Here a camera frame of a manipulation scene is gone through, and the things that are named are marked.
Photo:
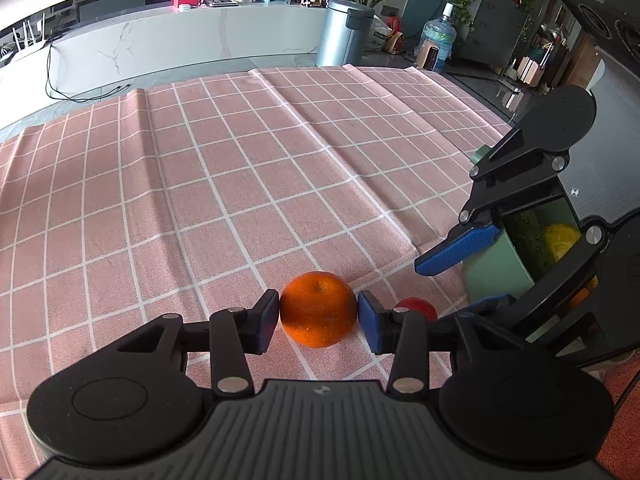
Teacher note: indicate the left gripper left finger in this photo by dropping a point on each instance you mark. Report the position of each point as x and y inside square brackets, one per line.
[234, 333]

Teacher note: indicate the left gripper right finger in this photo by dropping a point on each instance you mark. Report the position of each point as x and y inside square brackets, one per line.
[403, 333]

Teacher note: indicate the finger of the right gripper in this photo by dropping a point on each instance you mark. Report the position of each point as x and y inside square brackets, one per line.
[492, 308]
[462, 241]

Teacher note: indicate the yellow green mango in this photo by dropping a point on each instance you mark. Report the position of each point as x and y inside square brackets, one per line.
[559, 238]

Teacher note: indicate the orange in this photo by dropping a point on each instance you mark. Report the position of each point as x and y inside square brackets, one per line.
[318, 309]
[583, 294]

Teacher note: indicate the green cucumber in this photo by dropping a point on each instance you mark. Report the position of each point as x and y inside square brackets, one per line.
[531, 246]

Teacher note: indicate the red cherry tomato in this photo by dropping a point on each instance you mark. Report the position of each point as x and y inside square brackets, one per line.
[418, 305]

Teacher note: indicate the green colander bowl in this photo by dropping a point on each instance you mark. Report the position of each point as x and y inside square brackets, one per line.
[498, 269]

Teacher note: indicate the pink checkered tablecloth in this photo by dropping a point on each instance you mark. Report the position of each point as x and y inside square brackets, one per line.
[198, 195]

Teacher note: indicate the blue water bottle jug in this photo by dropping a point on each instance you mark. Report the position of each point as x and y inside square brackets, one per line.
[436, 42]

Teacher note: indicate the grey cabinet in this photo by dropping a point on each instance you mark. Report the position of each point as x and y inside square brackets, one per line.
[496, 28]

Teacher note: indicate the silver pedal trash bin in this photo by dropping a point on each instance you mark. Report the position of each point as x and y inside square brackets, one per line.
[345, 33]

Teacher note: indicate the white marble tv console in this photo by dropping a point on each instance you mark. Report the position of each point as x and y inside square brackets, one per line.
[148, 41]

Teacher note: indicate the white wifi router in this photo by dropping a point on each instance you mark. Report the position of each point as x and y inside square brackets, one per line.
[30, 35]

